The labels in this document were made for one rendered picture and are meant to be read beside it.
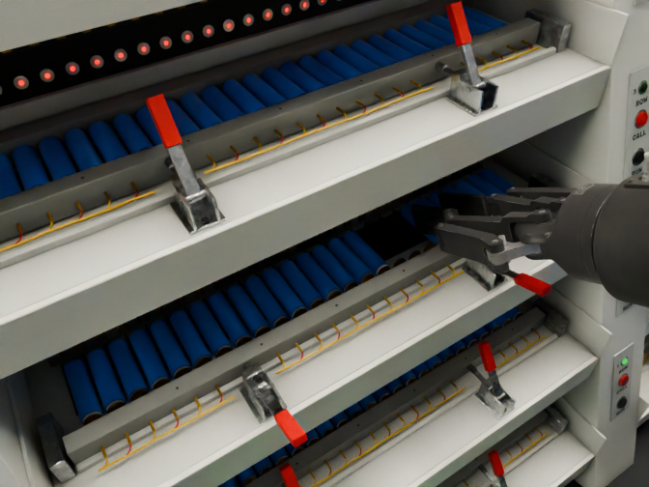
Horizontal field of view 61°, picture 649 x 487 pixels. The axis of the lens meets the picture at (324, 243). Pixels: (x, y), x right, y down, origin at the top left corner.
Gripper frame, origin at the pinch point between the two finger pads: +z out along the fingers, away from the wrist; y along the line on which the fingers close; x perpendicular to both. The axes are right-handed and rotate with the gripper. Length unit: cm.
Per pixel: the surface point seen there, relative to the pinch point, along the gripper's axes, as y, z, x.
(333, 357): 17.8, -1.5, 7.2
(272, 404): 25.4, -5.3, 6.2
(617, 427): -21.7, 3.8, 42.9
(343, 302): 14.5, 0.2, 3.4
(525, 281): -0.8, -8.0, 6.5
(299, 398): 22.7, -3.2, 8.2
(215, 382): 28.5, -0.2, 4.4
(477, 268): -0.2, -2.0, 6.0
